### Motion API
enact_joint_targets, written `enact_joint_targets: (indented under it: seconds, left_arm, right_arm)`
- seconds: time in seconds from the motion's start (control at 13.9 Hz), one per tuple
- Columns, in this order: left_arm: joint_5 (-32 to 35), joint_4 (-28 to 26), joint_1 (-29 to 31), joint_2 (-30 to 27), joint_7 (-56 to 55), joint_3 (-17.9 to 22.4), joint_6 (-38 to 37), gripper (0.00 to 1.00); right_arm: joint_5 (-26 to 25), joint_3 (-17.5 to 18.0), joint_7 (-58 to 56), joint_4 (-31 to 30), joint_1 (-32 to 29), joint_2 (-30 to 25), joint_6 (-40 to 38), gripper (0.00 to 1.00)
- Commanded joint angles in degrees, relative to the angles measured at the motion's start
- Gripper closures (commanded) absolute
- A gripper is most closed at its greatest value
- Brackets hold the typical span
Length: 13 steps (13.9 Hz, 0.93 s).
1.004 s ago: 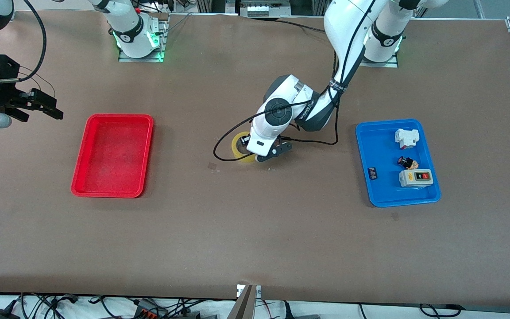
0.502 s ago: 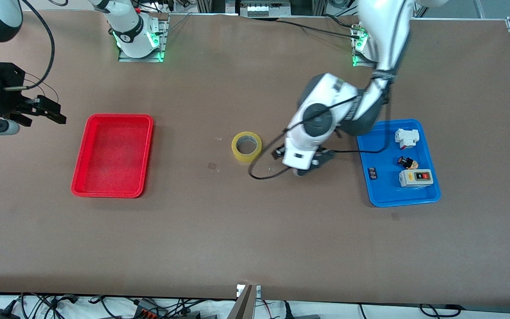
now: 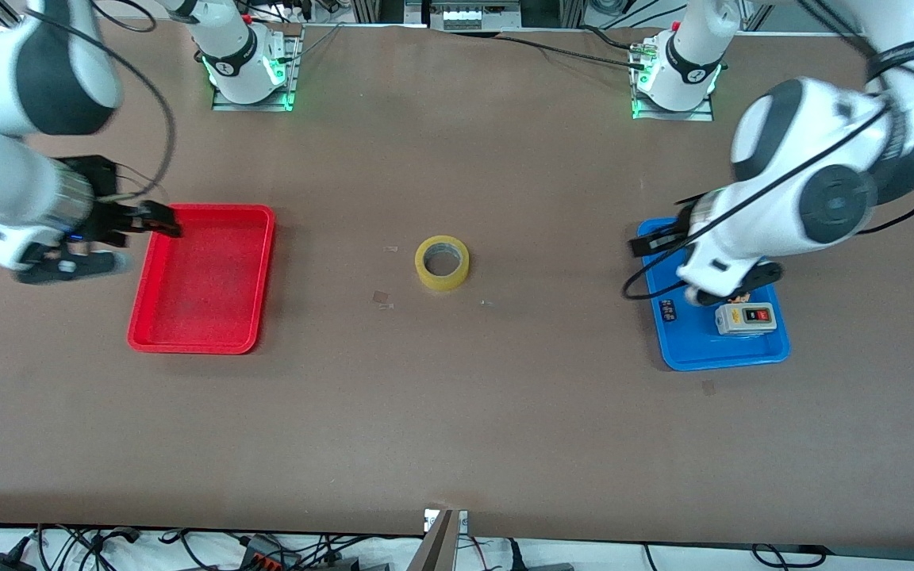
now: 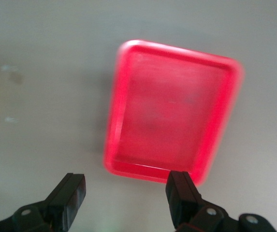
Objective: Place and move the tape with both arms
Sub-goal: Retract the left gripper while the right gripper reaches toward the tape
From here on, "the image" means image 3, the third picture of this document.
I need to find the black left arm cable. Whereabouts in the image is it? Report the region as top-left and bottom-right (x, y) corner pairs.
(622, 0), (914, 302)

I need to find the black cable on table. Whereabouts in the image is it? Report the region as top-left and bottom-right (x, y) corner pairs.
(497, 24), (652, 71)

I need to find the red plastic tray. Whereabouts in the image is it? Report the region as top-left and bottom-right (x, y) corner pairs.
(127, 204), (277, 355)

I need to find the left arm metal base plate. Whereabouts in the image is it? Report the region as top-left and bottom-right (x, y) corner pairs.
(630, 44), (716, 122)

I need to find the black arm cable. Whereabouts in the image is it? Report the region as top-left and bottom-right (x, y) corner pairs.
(622, 0), (914, 302)
(43, 0), (178, 201)

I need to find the yellow tape roll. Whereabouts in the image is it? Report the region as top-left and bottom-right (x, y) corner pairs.
(413, 235), (472, 293)

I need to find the aluminium frame with equipment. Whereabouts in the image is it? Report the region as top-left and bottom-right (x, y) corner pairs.
(350, 0), (586, 33)

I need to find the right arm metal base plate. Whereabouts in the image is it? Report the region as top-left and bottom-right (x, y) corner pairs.
(211, 28), (304, 113)

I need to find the black power plug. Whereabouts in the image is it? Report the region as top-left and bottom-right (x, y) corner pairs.
(505, 538), (578, 571)

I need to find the tangle of black floor cables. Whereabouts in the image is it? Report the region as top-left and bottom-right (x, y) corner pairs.
(0, 523), (398, 571)

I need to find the black looped floor cable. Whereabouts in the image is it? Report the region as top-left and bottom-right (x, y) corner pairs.
(749, 542), (829, 569)

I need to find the aluminium bracket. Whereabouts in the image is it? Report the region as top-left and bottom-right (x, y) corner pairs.
(407, 508), (470, 571)

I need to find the blue plastic tray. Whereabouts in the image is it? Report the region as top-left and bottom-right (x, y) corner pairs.
(636, 216), (791, 372)

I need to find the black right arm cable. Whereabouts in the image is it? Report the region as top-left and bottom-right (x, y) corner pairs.
(43, 0), (178, 201)

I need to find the grey switch box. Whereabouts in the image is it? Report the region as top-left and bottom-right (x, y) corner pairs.
(714, 303), (778, 337)

